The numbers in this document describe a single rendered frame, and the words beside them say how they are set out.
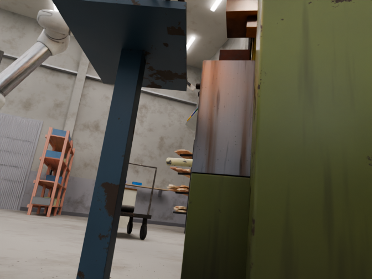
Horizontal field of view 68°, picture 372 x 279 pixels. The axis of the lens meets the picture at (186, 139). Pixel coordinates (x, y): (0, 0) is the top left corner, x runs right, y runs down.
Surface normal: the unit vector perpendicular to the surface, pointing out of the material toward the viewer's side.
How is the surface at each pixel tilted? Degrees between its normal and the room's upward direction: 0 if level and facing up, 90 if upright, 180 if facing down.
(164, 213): 90
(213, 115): 90
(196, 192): 90
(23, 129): 90
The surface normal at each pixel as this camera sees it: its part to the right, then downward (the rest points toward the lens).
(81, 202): 0.36, -0.22
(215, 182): -0.17, -0.29
